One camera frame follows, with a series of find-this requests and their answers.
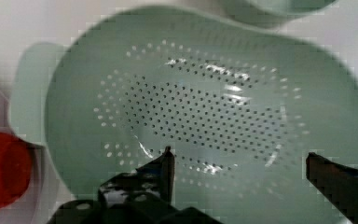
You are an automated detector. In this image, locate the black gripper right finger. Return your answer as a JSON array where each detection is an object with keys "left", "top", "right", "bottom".
[{"left": 306, "top": 152, "right": 358, "bottom": 224}]

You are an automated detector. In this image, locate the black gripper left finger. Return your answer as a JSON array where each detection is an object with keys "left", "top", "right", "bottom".
[{"left": 98, "top": 146, "right": 175, "bottom": 205}]

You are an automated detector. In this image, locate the mint green plastic strainer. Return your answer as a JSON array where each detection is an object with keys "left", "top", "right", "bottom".
[{"left": 9, "top": 6, "right": 358, "bottom": 224}]

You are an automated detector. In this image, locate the grey round plate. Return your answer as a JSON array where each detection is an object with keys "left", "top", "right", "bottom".
[{"left": 0, "top": 91, "right": 61, "bottom": 224}]

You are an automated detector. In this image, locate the red ketchup bottle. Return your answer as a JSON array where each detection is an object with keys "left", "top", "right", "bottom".
[{"left": 0, "top": 133, "right": 32, "bottom": 209}]

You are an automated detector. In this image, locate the mint green mug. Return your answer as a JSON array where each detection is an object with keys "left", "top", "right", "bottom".
[{"left": 217, "top": 0, "right": 337, "bottom": 28}]

